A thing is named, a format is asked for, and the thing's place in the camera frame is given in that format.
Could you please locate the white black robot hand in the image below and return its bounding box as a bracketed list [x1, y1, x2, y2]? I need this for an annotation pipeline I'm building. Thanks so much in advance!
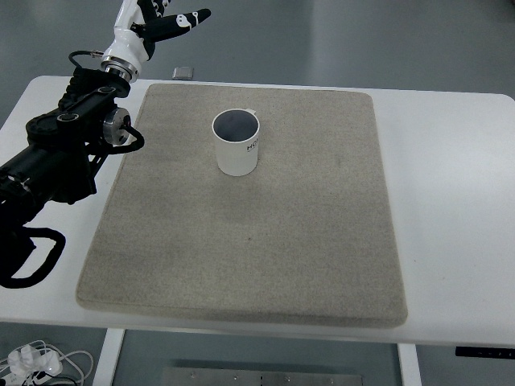
[101, 0, 212, 76]

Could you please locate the white ribbed cup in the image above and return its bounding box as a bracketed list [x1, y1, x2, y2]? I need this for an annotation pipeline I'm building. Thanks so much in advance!
[212, 109, 261, 177]

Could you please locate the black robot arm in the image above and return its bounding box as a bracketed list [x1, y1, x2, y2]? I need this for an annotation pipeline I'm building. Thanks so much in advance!
[1, 1, 211, 242]

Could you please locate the small grey metal box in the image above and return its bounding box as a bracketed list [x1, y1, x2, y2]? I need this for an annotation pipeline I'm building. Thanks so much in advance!
[172, 67, 194, 80]

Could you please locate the beige felt mat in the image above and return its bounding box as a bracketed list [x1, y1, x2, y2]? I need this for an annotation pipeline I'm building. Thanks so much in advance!
[76, 83, 408, 328]

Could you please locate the black desk control panel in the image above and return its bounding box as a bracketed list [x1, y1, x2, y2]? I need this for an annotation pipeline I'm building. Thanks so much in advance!
[455, 346, 515, 359]

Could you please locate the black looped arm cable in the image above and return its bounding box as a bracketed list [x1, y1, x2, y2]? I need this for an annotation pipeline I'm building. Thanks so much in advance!
[0, 227, 67, 290]

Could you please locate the white table leg frame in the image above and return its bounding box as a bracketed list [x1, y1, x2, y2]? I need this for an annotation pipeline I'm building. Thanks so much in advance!
[93, 328, 422, 386]

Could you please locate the white power strip with cables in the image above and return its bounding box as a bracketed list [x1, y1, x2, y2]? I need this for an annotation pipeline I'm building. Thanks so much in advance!
[1, 339, 95, 385]

